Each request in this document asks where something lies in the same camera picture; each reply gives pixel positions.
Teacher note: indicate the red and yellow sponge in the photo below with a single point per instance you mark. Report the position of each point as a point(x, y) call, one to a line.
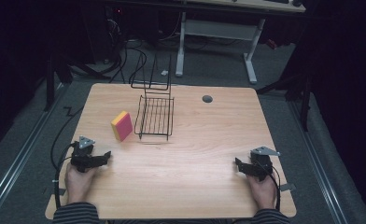
point(122, 127)

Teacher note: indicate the white metal-legged desk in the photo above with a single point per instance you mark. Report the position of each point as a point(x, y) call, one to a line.
point(221, 29)

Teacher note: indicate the dark computer tower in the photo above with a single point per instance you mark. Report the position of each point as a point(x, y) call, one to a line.
point(105, 34)

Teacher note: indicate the black metal stand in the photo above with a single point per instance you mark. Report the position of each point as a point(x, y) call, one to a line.
point(52, 81)
point(302, 93)

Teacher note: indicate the person's left hand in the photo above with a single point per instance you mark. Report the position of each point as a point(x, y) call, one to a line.
point(77, 183)

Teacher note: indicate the small white floor object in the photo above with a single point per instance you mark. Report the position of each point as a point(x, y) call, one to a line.
point(164, 72)

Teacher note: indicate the person's right hand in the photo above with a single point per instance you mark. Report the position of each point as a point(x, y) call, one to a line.
point(263, 193)

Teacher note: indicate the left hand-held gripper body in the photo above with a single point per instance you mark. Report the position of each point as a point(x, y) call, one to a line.
point(84, 157)

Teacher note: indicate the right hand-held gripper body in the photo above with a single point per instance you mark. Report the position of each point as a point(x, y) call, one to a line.
point(259, 163)

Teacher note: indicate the metal floor rail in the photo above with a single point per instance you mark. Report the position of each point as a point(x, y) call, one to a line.
point(16, 161)
point(315, 161)

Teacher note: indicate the grey tape piece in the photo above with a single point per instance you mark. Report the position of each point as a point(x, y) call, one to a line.
point(287, 187)

